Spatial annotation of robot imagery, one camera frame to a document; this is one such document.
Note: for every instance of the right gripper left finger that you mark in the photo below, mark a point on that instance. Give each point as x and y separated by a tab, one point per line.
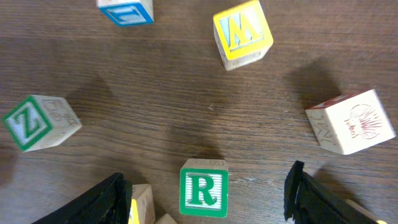
107	202

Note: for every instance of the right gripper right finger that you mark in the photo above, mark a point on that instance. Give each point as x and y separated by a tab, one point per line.
306	201

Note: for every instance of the green block letter R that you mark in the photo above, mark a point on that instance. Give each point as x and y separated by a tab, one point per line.
204	188

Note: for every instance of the yellow block cluster left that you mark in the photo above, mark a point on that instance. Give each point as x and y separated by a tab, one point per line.
142	205

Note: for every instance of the yellow block cluster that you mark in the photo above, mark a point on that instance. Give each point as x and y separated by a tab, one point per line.
166	219
142	205

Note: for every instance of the yellow block cluster middle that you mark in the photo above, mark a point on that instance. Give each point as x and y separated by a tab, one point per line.
166	219

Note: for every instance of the wood block blue D side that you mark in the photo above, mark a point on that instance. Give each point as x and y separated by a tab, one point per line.
350	123

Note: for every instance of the green block letter Z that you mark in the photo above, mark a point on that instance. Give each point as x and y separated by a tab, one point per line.
41	121

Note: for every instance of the yellow block top right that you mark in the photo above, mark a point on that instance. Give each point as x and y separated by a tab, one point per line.
242	34

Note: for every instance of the wood block blue side top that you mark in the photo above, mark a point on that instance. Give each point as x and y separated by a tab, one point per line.
126	13

